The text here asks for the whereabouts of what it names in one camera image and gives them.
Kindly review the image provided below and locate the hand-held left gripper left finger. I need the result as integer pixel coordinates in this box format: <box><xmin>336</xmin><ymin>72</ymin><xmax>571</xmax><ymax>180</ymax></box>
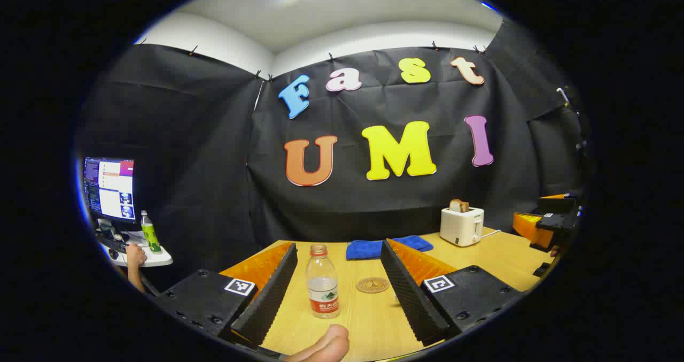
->
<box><xmin>152</xmin><ymin>242</ymin><xmax>299</xmax><ymax>346</ymax></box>

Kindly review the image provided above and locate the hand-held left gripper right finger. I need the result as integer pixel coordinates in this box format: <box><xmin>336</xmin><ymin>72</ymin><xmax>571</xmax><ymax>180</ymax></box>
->
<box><xmin>380</xmin><ymin>238</ymin><xmax>525</xmax><ymax>348</ymax></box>

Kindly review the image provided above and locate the round woven coaster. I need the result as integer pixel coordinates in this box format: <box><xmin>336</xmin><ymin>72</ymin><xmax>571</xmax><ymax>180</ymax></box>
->
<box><xmin>356</xmin><ymin>277</ymin><xmax>390</xmax><ymax>294</ymax></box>

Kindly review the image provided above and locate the clear plastic water bottle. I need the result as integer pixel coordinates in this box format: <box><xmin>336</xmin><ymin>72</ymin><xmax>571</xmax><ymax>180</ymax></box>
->
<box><xmin>306</xmin><ymin>244</ymin><xmax>341</xmax><ymax>320</ymax></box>

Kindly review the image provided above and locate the green drink bottle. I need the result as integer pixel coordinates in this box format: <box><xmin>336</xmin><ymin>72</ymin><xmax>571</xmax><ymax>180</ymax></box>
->
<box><xmin>140</xmin><ymin>210</ymin><xmax>162</xmax><ymax>253</ymax></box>

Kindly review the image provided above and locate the blue folded towel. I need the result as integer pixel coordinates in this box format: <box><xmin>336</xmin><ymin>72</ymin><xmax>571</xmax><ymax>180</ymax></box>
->
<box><xmin>346</xmin><ymin>235</ymin><xmax>434</xmax><ymax>261</ymax></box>

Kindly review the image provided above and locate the white toaster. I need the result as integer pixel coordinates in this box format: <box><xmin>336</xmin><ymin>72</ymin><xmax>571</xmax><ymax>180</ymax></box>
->
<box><xmin>440</xmin><ymin>206</ymin><xmax>485</xmax><ymax>248</ymax></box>

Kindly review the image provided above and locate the metal stand pole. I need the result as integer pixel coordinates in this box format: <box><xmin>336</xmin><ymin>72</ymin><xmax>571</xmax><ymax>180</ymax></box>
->
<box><xmin>556</xmin><ymin>86</ymin><xmax>588</xmax><ymax>157</ymax></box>

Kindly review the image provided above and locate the small white desk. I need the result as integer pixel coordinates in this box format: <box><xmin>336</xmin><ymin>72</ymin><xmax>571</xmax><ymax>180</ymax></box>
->
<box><xmin>99</xmin><ymin>230</ymin><xmax>174</xmax><ymax>268</ymax></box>

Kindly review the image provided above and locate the black keyboard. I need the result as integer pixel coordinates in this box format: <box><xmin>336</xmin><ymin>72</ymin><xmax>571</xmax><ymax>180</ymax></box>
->
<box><xmin>96</xmin><ymin>234</ymin><xmax>130</xmax><ymax>254</ymax></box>

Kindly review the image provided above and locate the computer monitor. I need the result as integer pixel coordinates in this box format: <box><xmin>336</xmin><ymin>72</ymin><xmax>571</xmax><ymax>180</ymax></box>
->
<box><xmin>83</xmin><ymin>157</ymin><xmax>137</xmax><ymax>224</ymax></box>

